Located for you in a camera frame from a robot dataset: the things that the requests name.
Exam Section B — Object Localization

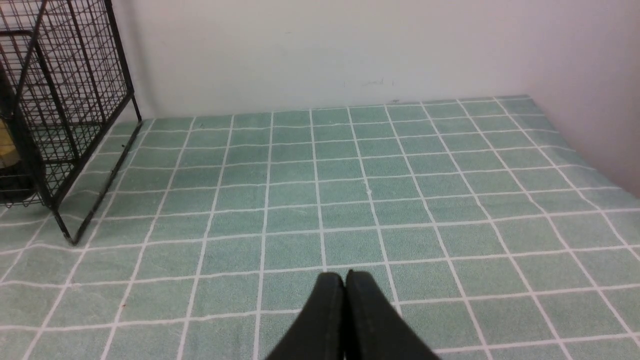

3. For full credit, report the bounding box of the black wire mesh shelf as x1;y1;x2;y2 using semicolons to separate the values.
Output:
0;0;143;246

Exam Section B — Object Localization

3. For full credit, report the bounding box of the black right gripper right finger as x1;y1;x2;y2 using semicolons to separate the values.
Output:
345;269;439;360

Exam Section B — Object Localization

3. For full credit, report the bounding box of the vinegar bottle gold cap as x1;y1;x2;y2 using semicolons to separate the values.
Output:
0;70;46;205

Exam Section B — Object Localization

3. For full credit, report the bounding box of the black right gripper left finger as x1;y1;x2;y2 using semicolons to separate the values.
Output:
267;272;345;360

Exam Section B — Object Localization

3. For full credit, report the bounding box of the green checkered tablecloth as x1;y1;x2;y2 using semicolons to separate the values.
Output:
0;96;640;360

